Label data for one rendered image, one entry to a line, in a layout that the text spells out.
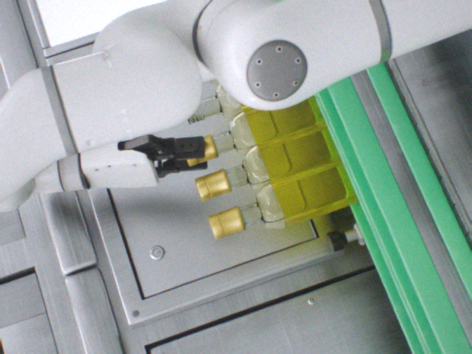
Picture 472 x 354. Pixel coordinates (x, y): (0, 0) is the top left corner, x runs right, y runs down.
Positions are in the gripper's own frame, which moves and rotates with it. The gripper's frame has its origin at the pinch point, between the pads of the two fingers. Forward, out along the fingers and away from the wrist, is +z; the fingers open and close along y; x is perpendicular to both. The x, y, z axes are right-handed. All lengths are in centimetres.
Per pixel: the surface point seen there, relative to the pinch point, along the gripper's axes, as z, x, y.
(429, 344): 28.1, -30.6, 6.0
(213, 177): 2.9, -4.6, 1.9
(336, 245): 19.1, -13.9, -4.5
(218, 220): 3.1, -10.8, 1.7
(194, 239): -1.3, -8.6, -12.6
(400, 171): 26.5, -10.4, 13.4
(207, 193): 1.9, -6.7, 1.4
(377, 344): 24.4, -25.9, -16.4
